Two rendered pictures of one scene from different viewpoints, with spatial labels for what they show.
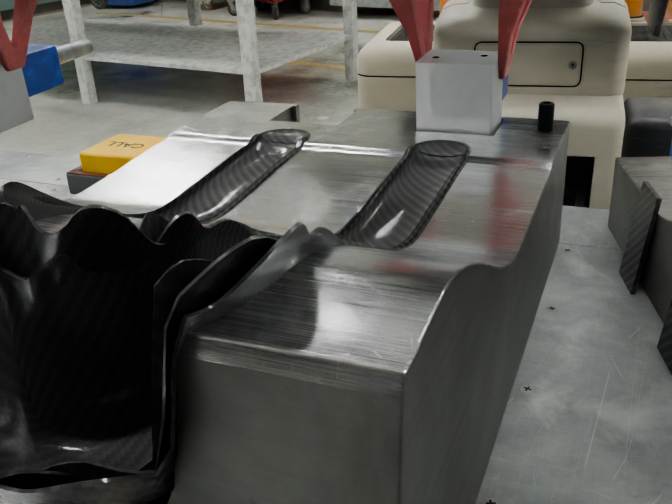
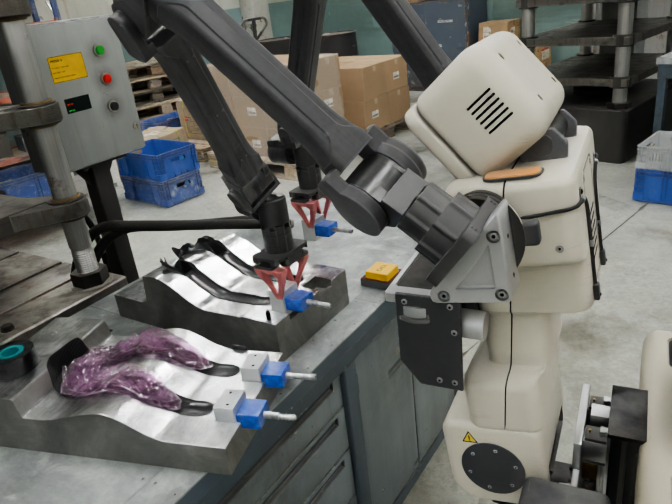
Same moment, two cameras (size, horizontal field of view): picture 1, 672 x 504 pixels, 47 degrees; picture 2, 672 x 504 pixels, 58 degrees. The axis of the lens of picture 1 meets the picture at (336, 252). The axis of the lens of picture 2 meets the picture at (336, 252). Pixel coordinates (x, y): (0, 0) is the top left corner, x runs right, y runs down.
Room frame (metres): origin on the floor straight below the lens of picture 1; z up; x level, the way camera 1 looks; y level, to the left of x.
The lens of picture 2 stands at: (0.85, -1.13, 1.48)
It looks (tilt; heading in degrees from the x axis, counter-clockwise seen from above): 24 degrees down; 102
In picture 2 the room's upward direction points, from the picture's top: 7 degrees counter-clockwise
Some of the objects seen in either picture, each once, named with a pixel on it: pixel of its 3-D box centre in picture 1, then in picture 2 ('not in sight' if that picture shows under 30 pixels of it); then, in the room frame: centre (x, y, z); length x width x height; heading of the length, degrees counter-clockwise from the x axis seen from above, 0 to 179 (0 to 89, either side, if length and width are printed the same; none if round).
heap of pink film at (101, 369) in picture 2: not in sight; (129, 363); (0.26, -0.30, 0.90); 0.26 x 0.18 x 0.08; 174
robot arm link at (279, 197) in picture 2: not in sight; (271, 209); (0.50, -0.09, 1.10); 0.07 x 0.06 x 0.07; 139
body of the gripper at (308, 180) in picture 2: not in sight; (309, 178); (0.51, 0.23, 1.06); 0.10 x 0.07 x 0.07; 66
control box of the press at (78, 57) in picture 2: not in sight; (120, 258); (-0.24, 0.53, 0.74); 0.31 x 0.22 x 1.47; 67
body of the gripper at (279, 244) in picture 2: not in sight; (278, 239); (0.51, -0.09, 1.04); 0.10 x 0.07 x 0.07; 67
